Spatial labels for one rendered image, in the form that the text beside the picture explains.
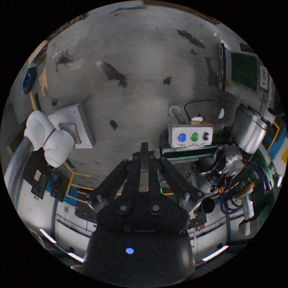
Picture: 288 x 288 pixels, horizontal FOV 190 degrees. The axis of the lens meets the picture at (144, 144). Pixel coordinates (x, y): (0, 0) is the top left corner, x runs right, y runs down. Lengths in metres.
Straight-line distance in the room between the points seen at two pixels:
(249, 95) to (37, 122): 1.02
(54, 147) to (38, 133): 0.13
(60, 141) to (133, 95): 0.49
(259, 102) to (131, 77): 0.61
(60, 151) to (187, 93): 0.77
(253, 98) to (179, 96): 0.41
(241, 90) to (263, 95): 0.15
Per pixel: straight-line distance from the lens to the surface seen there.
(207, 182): 0.86
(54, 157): 0.58
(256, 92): 0.50
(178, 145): 0.32
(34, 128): 0.59
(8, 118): 6.30
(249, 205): 0.76
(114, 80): 0.51
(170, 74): 0.51
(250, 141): 0.56
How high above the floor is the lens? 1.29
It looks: 47 degrees down
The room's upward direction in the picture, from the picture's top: 180 degrees clockwise
